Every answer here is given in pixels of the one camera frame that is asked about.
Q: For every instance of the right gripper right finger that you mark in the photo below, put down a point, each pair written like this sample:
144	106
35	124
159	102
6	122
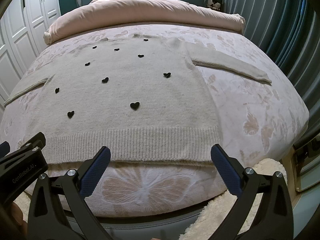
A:
274	217

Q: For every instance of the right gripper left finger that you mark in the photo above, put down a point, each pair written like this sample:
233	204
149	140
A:
47	219

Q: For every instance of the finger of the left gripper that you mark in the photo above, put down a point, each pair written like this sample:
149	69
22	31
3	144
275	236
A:
37	142
4	149

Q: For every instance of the beige knit sweater black hearts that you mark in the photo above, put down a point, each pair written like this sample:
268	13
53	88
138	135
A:
142	97

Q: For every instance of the wooden framed bedside object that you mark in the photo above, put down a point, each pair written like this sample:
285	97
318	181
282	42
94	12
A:
305	161

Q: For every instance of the cream fluffy rug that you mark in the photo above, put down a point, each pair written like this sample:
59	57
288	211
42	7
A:
212	214

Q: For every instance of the pink floral bed blanket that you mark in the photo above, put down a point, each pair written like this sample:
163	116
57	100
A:
258	120

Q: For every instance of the white panelled wardrobe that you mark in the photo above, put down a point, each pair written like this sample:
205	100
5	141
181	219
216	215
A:
22	28

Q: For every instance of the pink rolled duvet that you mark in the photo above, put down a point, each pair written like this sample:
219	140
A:
104	13

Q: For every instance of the grey-blue pleated curtain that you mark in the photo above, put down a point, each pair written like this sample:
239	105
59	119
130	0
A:
288	32

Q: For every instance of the small plush toys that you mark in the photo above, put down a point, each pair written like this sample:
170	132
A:
214	5

